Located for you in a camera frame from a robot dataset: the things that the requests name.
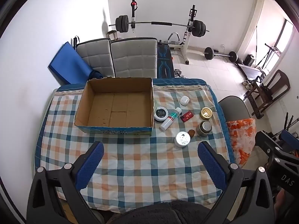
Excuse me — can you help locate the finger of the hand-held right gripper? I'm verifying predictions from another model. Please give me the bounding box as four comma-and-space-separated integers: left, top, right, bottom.
255, 131, 284, 159
280, 129, 299, 151

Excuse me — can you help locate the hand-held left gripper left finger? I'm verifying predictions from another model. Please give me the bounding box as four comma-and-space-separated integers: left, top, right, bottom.
27, 141, 105, 224

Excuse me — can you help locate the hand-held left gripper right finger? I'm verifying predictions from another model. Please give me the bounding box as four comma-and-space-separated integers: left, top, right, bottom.
197, 141, 275, 224

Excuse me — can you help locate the metal tin with perforated lid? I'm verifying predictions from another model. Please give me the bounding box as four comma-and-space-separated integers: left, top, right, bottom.
196, 121, 212, 137

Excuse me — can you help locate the white cream jar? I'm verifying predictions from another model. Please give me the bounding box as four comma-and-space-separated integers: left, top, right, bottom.
174, 131, 191, 148

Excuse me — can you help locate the round gold tin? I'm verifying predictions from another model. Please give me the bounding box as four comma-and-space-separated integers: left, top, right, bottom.
199, 107, 213, 121

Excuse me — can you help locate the red card case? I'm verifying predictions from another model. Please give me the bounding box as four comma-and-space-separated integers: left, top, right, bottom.
181, 111, 194, 122

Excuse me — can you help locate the white tube with teal label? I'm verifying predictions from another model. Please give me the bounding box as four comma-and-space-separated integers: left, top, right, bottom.
160, 107, 182, 131

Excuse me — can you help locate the cardboard box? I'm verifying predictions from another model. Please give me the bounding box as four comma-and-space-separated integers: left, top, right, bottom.
74, 77, 155, 136

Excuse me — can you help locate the white jar with black lid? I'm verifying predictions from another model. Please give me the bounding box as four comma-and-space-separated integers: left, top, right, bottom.
154, 107, 169, 122

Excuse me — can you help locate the person's right hand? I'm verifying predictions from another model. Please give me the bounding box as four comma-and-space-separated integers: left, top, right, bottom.
274, 189, 288, 215

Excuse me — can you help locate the black folded stand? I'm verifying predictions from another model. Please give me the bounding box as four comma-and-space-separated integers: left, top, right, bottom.
274, 111, 299, 136

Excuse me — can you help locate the orange floral bag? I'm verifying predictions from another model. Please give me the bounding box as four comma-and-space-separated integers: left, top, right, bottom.
226, 119, 256, 167

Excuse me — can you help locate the grey round chair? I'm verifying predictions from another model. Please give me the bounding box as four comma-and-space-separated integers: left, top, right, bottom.
218, 96, 251, 122

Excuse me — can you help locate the plaid tablecloth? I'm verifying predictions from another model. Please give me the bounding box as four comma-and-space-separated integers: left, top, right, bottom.
35, 77, 235, 214

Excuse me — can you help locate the dark wooden chair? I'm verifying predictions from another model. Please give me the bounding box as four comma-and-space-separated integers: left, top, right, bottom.
243, 69, 290, 119

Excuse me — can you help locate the person's dark clothing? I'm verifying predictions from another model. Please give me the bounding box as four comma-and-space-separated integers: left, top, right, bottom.
105, 200, 211, 224

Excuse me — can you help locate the black flat bench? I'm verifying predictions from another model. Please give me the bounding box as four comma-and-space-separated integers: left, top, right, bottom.
237, 63, 267, 80

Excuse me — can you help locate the small black box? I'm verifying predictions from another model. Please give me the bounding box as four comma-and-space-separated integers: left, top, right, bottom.
244, 54, 255, 67

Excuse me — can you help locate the black tripod stand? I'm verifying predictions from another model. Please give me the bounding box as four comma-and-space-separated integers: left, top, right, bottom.
256, 42, 281, 69

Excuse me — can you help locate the short barbell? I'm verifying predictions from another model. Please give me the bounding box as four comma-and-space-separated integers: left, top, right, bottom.
204, 47, 238, 63

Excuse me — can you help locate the window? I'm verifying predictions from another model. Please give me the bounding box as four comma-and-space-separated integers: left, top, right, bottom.
273, 19, 295, 55

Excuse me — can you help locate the blue foam mat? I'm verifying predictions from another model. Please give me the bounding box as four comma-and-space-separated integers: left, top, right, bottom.
48, 41, 104, 84

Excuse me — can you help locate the grey quilted chair back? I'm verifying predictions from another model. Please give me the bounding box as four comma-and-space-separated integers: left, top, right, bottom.
77, 38, 115, 78
110, 37, 158, 78

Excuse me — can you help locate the black weight bench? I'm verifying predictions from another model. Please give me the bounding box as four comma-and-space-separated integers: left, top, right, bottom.
157, 41, 175, 78

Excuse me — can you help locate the white barbell rack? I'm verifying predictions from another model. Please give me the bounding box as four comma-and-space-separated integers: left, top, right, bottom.
130, 0, 197, 65

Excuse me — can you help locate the barbell with black plates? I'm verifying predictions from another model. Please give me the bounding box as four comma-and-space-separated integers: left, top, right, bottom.
109, 15, 209, 38

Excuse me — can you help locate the grey curved handle bar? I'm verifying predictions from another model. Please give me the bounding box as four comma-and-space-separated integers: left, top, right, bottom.
167, 33, 182, 45

